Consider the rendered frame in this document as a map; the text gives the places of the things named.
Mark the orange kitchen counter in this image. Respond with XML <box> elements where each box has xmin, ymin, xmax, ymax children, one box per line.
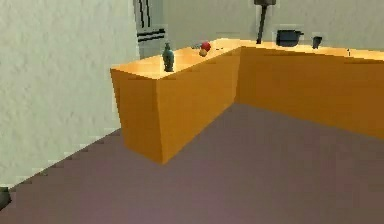
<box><xmin>110</xmin><ymin>37</ymin><xmax>384</xmax><ymax>165</ymax></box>

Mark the dark green bottle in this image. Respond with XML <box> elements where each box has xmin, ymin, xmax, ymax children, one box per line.
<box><xmin>162</xmin><ymin>41</ymin><xmax>175</xmax><ymax>73</ymax></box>

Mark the grey fridge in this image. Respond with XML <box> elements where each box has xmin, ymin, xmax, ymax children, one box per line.
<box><xmin>132</xmin><ymin>0</ymin><xmax>168</xmax><ymax>60</ymax></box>

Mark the black pot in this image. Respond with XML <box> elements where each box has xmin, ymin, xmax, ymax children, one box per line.
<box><xmin>276</xmin><ymin>29</ymin><xmax>305</xmax><ymax>48</ymax></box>

